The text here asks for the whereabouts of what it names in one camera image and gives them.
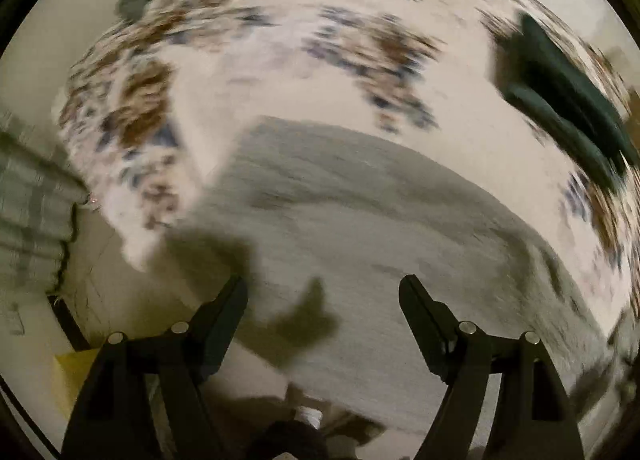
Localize yellow sheet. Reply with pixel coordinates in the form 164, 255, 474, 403
52, 347, 103, 421

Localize grey pants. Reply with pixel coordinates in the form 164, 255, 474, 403
197, 116, 613, 441

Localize plaid cloth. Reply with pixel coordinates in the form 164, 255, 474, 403
0, 112, 88, 298

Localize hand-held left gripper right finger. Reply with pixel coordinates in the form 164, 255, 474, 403
398, 275, 585, 460

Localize floral printed blanket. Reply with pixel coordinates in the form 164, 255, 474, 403
52, 0, 640, 341

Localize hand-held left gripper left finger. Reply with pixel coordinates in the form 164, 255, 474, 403
61, 276, 249, 460

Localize dark green folded garment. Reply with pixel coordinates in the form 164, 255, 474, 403
492, 12, 640, 193

